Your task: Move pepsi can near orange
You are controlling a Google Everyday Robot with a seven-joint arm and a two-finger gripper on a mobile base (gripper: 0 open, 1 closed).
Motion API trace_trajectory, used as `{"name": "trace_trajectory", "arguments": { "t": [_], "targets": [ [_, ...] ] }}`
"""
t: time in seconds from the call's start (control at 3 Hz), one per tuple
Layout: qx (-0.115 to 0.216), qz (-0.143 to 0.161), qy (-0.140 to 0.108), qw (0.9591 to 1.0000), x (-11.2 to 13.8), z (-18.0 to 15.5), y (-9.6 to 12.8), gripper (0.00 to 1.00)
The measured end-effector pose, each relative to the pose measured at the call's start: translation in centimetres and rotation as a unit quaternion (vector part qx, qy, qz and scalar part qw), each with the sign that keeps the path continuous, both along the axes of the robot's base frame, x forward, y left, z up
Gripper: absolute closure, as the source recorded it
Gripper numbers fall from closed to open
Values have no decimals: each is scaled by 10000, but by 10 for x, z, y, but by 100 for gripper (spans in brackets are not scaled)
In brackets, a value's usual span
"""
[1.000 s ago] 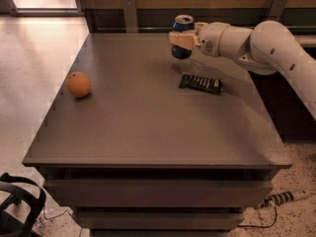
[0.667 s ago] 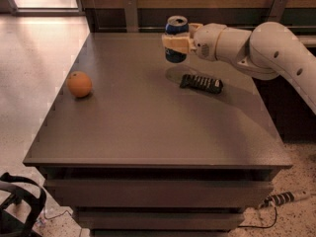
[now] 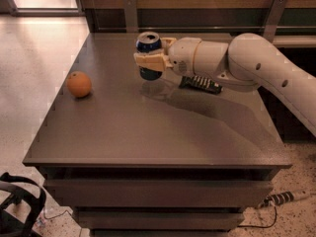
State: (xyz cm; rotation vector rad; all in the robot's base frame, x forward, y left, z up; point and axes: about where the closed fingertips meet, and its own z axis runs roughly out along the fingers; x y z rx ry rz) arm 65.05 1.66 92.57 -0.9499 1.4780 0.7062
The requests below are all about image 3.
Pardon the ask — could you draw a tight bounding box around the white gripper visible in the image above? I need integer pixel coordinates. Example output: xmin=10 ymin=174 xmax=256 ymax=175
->
xmin=133 ymin=38 xmax=201 ymax=77

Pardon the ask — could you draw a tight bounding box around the blue pepsi can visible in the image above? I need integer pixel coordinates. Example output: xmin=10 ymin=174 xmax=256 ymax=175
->
xmin=136 ymin=32 xmax=162 ymax=81

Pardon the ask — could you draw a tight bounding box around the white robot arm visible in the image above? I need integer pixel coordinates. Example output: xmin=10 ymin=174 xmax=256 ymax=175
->
xmin=133 ymin=32 xmax=316 ymax=135

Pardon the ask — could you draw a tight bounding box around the black snack bar wrapper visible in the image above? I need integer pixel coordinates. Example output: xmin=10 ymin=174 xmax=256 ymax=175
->
xmin=179 ymin=76 xmax=222 ymax=95

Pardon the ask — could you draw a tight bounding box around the orange fruit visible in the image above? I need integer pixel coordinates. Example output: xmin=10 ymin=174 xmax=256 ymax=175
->
xmin=66 ymin=71 xmax=92 ymax=98

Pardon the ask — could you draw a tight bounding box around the brown drawer cabinet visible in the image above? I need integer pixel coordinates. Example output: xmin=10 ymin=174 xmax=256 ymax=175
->
xmin=24 ymin=34 xmax=290 ymax=237

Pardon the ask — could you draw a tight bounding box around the upper cabinet drawer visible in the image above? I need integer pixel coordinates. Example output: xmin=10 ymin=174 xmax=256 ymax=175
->
xmin=44 ymin=179 xmax=272 ymax=208

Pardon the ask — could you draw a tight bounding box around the cabinet drawer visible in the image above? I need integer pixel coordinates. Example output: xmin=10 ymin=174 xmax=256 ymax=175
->
xmin=75 ymin=210 xmax=244 ymax=231
xmin=44 ymin=179 xmax=272 ymax=208

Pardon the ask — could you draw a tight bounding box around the lower cabinet drawer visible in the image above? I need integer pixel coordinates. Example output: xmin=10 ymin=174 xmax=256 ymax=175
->
xmin=75 ymin=210 xmax=244 ymax=231

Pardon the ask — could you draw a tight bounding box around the striped power strip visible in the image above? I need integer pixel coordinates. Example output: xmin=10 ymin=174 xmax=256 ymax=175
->
xmin=259 ymin=190 xmax=310 ymax=209

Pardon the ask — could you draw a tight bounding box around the left metal bracket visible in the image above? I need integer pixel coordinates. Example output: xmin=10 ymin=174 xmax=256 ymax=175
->
xmin=123 ymin=0 xmax=139 ymax=33

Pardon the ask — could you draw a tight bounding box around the metal bracket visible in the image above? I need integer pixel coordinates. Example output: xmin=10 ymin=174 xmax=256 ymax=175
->
xmin=262 ymin=0 xmax=288 ymax=42
xmin=123 ymin=0 xmax=139 ymax=33

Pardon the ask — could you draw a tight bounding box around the window frame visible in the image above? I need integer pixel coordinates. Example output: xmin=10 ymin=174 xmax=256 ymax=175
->
xmin=0 ymin=0 xmax=85 ymax=18

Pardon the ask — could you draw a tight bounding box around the right metal bracket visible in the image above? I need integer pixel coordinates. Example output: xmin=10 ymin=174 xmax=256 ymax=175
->
xmin=262 ymin=0 xmax=288 ymax=42

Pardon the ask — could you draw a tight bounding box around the black floor cable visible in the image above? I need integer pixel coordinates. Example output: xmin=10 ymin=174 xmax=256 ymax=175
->
xmin=238 ymin=205 xmax=278 ymax=230

